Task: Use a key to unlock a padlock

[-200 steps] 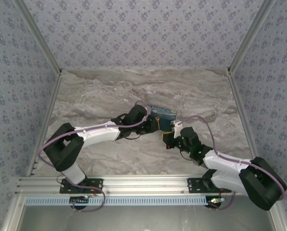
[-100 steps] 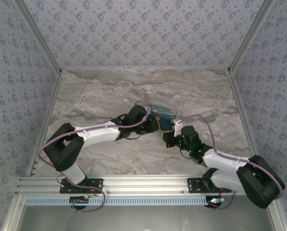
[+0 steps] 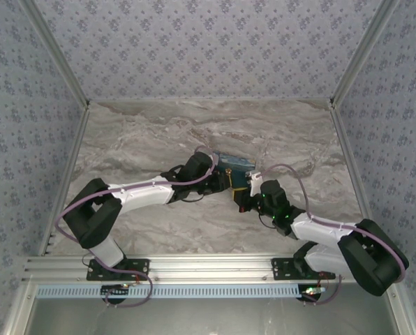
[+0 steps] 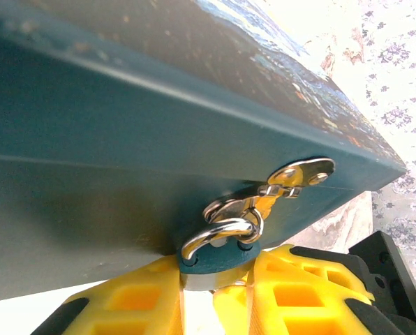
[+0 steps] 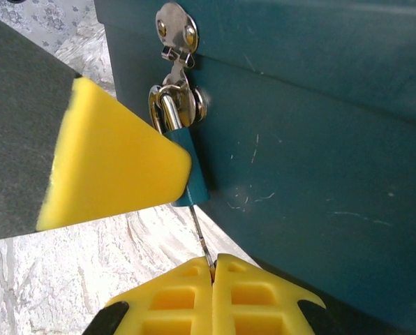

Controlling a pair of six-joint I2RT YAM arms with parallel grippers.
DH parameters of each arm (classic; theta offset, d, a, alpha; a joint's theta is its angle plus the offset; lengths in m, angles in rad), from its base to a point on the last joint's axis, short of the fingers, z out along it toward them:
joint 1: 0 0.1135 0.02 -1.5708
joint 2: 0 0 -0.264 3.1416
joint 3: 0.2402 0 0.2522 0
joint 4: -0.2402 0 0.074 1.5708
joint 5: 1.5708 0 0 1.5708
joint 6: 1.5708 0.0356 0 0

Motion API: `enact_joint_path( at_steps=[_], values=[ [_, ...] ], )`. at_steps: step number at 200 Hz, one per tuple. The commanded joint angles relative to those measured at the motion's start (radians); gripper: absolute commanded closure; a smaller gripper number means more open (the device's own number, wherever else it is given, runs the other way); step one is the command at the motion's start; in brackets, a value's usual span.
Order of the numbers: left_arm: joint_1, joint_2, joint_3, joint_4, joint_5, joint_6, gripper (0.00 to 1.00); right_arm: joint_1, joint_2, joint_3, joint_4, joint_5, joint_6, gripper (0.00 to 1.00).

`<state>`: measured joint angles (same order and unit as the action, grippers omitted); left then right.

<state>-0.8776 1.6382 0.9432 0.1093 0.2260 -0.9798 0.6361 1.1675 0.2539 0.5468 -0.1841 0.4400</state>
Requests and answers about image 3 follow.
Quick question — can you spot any blue starry night tin box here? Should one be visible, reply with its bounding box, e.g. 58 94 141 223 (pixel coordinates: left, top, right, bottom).
213 150 258 190

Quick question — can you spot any black right controller board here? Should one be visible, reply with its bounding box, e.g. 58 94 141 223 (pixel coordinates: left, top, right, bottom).
300 285 329 303

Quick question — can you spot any black controller board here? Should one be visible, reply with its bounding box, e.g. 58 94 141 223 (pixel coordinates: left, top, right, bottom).
300 285 329 303
101 284 129 304

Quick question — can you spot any grey sheet metal shelf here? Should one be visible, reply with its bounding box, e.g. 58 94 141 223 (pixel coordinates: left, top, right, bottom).
1 282 416 335

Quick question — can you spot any black left controller board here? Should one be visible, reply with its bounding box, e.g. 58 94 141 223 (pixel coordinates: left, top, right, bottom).
101 284 129 304

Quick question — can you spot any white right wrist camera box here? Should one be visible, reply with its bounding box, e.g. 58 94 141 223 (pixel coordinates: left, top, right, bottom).
246 170 264 196

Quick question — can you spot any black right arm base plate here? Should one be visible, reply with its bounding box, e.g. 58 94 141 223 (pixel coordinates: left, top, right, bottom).
270 257 336 281

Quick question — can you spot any aluminium mounting rail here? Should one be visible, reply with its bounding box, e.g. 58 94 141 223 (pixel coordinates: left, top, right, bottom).
21 253 403 284

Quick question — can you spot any aluminium table edge rail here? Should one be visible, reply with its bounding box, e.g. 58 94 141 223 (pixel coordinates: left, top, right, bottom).
36 104 91 258
328 103 385 255

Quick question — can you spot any grey slotted cable duct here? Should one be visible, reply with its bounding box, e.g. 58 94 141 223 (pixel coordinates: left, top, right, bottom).
36 284 309 300

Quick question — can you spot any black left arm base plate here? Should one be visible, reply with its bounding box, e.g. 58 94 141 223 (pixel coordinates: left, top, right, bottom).
86 258 151 281

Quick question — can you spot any aluminium frame post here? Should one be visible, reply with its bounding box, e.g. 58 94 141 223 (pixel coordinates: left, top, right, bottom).
19 0 91 112
328 0 401 112

